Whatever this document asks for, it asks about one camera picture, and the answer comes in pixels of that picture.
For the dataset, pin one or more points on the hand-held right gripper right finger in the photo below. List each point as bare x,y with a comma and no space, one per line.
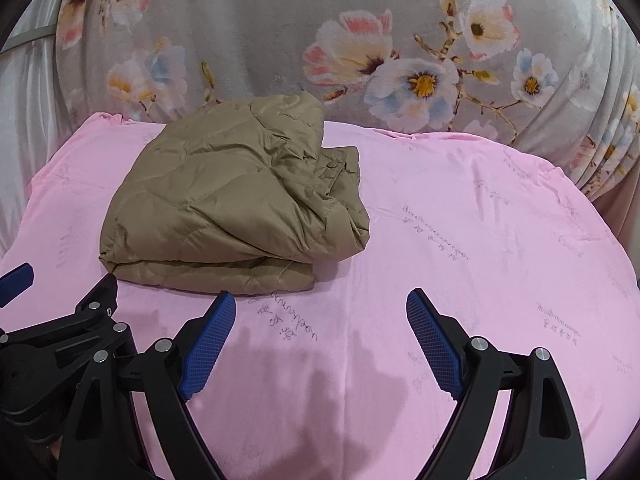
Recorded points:
434,345

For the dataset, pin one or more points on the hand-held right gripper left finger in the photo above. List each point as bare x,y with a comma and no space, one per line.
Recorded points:
210,345

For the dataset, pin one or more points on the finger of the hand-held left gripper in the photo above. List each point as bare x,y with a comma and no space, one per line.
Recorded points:
75,330
15,282

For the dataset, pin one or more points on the olive quilted jacket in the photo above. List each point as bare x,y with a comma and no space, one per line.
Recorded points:
210,200

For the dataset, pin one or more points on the pink bed sheet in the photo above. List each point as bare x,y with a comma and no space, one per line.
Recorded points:
450,260

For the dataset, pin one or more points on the white satin curtain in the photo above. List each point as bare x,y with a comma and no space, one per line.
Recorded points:
25,110

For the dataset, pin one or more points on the dusty pink cloth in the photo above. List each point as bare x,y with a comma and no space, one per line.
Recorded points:
622,215

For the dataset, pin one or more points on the grey floral cloth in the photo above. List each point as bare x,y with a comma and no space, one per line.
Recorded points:
260,35

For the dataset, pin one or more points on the grey metal rail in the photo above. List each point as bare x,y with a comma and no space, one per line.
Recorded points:
35,36

